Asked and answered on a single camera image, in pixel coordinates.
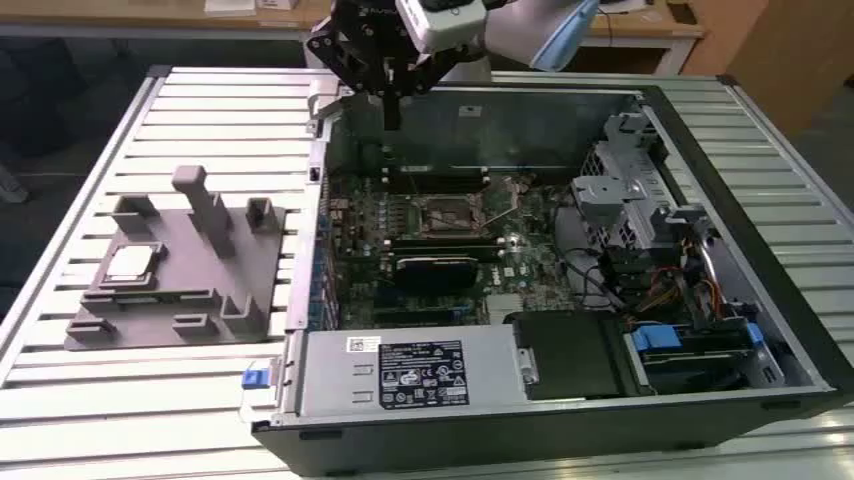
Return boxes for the yellow wire bundle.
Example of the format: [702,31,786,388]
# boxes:
[626,284,680,316]

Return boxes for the wooden cabinet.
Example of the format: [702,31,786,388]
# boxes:
[684,0,854,141]

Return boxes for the black graphics card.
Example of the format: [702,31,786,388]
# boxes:
[393,254,482,294]

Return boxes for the CPU socket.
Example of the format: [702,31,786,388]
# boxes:
[417,193,486,237]

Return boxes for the white chair base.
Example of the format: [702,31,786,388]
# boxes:
[0,164,32,204]

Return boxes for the metal disk bay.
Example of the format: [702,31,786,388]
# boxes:
[623,319,789,396]

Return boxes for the green motherboard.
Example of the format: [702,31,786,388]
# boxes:
[319,169,582,331]

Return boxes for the green RAM stick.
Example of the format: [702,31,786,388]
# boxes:
[110,293,219,305]

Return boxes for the silver CPU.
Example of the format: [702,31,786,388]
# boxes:
[106,244,167,281]

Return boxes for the silver power supply black label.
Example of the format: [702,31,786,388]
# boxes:
[293,327,533,419]

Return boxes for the metal drive cage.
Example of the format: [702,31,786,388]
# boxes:
[570,112,676,251]

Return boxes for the silver finned heat sink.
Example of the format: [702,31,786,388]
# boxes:
[486,294,526,321]

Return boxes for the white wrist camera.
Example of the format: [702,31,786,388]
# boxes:
[395,0,494,55]

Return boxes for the black RAM slot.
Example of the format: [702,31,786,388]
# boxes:
[393,248,502,263]
[383,175,493,196]
[383,163,493,179]
[390,237,501,251]

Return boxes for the metal socket cover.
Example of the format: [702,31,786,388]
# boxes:
[401,169,429,235]

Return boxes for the black plastic shroud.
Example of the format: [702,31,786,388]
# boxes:
[510,309,653,401]

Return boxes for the blue disk carrier handle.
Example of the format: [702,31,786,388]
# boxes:
[630,324,682,357]

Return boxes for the black expansion slot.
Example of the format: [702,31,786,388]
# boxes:
[371,308,483,325]

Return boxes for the grey parts rack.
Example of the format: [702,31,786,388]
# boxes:
[63,164,289,351]

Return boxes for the orange wire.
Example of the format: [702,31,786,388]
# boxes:
[693,277,728,314]

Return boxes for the black PC case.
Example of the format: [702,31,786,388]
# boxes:
[250,74,854,479]

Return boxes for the black office chair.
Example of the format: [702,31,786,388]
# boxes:
[0,37,159,166]

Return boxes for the grey plastic bracket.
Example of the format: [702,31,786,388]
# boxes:
[650,204,713,236]

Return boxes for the wooden desk white legs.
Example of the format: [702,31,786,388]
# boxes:
[0,0,709,76]

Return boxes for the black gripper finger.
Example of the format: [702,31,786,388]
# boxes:
[305,20,395,132]
[393,44,470,132]

